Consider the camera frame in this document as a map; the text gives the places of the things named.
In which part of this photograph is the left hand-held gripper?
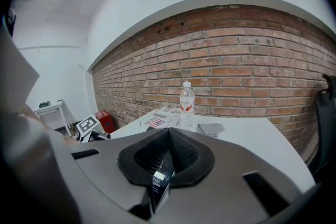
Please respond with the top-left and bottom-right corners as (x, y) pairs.
(76, 114), (111, 143)

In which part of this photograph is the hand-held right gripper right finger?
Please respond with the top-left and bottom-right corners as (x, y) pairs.
(169, 127), (201, 174)

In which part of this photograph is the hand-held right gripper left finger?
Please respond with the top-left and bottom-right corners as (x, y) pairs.
(133, 128), (171, 175)

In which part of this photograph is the person's right forearm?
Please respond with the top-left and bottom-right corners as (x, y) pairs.
(18, 104), (81, 146)

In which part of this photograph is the red box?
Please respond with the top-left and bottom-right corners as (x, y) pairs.
(94, 110), (116, 134)

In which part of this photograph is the flag print newspaper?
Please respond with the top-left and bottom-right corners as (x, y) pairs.
(139, 106), (182, 130)

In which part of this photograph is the small white side table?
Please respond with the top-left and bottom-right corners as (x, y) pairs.
(32, 100), (72, 137)

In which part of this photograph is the clear plastic water bottle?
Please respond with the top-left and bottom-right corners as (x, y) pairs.
(179, 81), (196, 132)

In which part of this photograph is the black office chair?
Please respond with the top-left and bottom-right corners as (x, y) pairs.
(306, 73), (336, 182)

